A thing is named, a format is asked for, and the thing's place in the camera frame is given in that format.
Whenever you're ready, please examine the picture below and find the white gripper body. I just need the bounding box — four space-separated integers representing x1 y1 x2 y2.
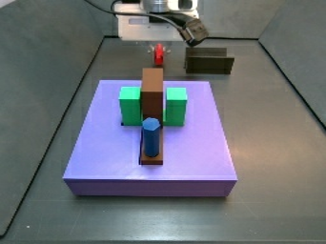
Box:
114 3 199 41

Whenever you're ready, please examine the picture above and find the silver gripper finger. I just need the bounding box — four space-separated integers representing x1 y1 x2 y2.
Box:
163 45 171 54
148 44 154 53

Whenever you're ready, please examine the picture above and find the red peg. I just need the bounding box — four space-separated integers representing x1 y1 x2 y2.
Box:
154 43 164 66

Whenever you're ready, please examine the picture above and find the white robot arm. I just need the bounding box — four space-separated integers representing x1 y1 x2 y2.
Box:
111 0 199 53

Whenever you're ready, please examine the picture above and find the purple base board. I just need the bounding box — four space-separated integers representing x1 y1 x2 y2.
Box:
64 80 238 196

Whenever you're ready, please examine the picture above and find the brown L-shaped block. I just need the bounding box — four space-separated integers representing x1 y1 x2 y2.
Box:
140 68 163 165

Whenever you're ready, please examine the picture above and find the black peg holder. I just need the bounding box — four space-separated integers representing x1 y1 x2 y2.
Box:
184 48 234 74

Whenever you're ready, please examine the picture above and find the green U-shaped block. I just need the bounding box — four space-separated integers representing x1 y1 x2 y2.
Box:
119 87 187 127

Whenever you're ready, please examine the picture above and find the blue hexagonal peg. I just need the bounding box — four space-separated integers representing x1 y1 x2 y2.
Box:
143 117 160 157

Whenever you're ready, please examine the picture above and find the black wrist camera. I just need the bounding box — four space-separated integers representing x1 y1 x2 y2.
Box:
182 19 208 47

